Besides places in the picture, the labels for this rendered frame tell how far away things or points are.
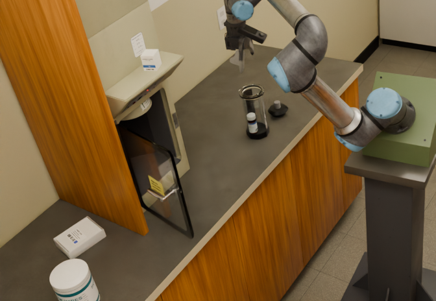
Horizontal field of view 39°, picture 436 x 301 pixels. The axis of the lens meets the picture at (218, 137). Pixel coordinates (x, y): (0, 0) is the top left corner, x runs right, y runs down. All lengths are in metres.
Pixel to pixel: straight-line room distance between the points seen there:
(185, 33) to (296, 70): 1.18
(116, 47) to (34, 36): 0.27
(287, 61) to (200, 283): 0.95
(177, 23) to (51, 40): 1.12
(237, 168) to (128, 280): 0.68
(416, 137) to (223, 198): 0.78
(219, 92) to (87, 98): 1.16
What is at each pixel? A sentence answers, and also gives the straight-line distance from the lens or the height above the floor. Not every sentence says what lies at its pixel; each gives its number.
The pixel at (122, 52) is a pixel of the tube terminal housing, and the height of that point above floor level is 1.59.
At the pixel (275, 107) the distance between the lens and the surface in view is 2.83.
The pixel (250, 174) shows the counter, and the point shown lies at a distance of 2.53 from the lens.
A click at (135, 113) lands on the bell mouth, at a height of 1.33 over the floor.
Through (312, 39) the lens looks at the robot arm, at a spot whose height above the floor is 1.60.
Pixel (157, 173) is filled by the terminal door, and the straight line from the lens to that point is 2.13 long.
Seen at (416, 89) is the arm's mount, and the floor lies 1.19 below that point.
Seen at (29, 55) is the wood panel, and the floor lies 1.66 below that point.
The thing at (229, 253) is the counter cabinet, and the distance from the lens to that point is 2.56.
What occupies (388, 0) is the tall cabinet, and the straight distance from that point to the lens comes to 5.07.
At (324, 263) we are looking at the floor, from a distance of 3.42.
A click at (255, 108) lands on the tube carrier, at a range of 2.62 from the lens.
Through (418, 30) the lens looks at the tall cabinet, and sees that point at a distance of 5.09.
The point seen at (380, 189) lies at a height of 0.80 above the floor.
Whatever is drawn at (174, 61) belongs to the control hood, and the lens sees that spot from 2.23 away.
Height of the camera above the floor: 2.53
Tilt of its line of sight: 35 degrees down
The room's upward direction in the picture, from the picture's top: 12 degrees counter-clockwise
